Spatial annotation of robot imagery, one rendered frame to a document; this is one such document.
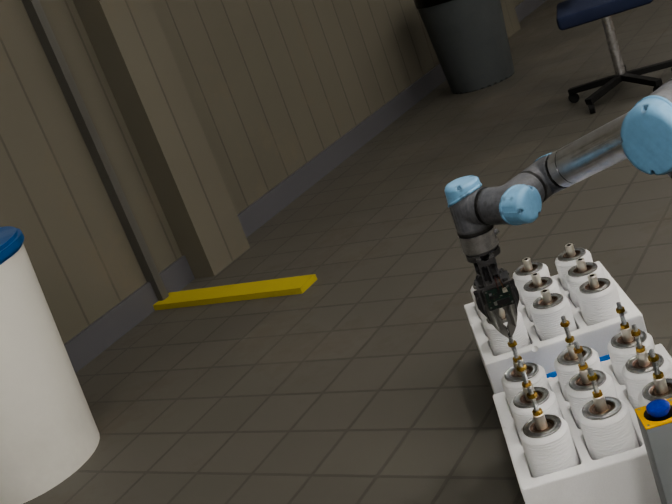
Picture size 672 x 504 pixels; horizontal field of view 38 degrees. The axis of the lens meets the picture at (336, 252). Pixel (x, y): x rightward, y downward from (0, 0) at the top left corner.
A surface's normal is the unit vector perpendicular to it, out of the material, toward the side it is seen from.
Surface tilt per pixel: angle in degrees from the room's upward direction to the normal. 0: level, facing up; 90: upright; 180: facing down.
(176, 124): 90
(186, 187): 90
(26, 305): 94
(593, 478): 90
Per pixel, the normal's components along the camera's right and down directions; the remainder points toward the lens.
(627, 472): -0.01, 0.33
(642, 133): -0.75, 0.36
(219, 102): 0.82, -0.11
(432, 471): -0.33, -0.89
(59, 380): 0.93, -0.17
